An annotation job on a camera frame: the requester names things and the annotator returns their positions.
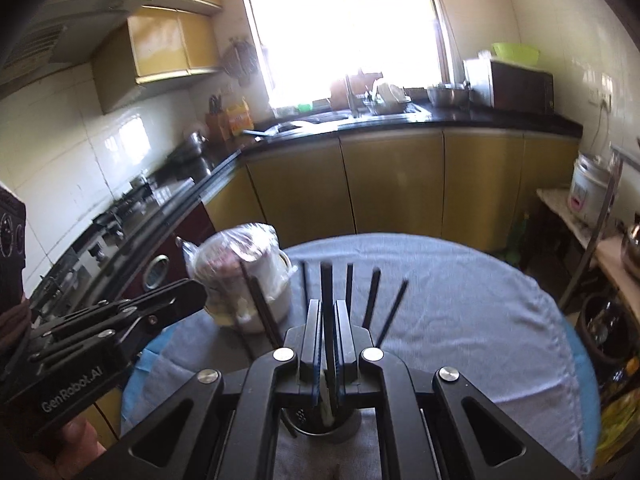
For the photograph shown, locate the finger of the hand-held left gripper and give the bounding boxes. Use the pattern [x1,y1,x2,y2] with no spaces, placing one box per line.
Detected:
[50,280,208,335]
[30,311,167,364]

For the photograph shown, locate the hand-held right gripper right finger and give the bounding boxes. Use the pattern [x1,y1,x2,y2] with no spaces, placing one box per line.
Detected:
[334,299,576,480]

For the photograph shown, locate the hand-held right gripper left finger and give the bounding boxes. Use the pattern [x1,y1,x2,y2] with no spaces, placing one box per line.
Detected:
[90,299,323,480]

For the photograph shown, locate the bundle of dark chopsticks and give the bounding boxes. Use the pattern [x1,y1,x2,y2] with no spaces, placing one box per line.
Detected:
[240,260,408,351]

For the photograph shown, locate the black utensil cup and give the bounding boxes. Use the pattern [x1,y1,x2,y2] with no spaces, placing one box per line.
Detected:
[280,405,363,443]

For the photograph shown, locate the person's left hand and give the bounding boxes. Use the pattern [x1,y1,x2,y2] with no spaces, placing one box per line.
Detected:
[20,416,110,480]

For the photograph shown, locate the maroon built-in oven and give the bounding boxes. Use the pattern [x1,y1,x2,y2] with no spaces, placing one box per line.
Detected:
[120,202,216,306]

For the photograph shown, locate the black gas stove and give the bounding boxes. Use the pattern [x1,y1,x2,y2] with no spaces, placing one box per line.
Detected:
[30,170,201,306]

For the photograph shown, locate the grey tablecloth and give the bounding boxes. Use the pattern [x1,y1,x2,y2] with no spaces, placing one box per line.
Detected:
[120,232,586,480]

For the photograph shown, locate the steel pans on countertop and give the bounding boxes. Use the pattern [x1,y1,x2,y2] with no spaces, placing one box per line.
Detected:
[167,130,208,163]

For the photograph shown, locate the wooden knife block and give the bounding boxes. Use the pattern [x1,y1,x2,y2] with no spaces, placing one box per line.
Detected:
[206,95,228,141]

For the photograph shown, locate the yellow oil bottle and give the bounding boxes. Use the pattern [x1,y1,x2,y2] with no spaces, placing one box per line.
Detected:
[225,99,255,136]

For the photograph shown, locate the metal basin with dishes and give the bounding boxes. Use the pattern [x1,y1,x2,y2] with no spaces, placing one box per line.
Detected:
[364,80,413,115]

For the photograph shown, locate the hanging round strainer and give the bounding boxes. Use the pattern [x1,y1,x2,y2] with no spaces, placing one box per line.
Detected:
[222,37,261,81]

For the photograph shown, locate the blue tablecloth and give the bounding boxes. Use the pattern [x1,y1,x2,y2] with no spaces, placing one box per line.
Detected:
[120,240,603,461]

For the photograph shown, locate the wooden shelf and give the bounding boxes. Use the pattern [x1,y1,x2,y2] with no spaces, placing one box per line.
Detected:
[536,187,640,301]

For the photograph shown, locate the glass jar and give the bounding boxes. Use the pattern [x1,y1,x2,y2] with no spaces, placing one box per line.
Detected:
[582,295,623,366]

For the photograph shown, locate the wooden cutting board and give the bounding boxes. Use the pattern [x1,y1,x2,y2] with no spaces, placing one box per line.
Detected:
[330,72,386,111]

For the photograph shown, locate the black kitchen countertop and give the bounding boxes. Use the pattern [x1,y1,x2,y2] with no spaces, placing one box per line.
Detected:
[25,102,583,311]

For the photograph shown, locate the empty steel basin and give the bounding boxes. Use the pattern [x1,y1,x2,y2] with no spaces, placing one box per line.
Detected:
[426,82,471,107]

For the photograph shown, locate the grey range hood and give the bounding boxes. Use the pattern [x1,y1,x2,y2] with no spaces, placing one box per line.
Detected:
[0,0,153,96]

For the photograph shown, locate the yellow-green bag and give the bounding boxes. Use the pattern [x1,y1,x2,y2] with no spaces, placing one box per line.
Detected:
[597,385,640,468]

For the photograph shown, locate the white rice cooker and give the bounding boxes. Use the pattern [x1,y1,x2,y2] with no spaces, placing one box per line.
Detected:
[569,152,618,228]

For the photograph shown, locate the steel pot on shelf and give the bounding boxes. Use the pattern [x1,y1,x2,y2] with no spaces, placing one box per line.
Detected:
[620,222,640,278]

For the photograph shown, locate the dark microwave oven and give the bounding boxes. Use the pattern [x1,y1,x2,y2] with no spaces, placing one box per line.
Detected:
[462,57,555,115]

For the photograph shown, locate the bright kitchen window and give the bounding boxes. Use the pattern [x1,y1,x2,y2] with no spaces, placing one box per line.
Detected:
[235,0,468,116]

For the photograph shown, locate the green plastic basin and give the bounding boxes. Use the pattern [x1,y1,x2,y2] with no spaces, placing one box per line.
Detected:
[491,42,541,65]

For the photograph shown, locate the yellow wall cabinets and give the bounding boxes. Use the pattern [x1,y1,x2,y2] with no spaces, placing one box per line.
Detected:
[65,0,223,113]

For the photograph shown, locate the metal frame stand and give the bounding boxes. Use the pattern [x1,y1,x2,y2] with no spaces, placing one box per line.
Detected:
[557,144,640,311]

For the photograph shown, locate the white wall socket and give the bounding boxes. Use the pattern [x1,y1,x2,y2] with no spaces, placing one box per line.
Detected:
[587,74,615,108]

